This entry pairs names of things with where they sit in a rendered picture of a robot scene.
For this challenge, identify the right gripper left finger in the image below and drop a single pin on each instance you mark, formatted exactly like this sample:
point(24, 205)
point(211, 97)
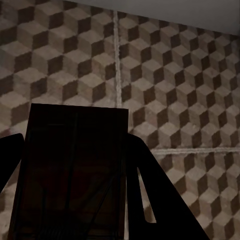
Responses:
point(11, 151)

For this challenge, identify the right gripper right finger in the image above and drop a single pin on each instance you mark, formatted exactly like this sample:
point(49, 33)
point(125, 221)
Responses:
point(174, 220)

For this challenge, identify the mousetrap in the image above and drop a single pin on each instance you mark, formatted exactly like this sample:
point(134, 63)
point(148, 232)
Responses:
point(72, 177)

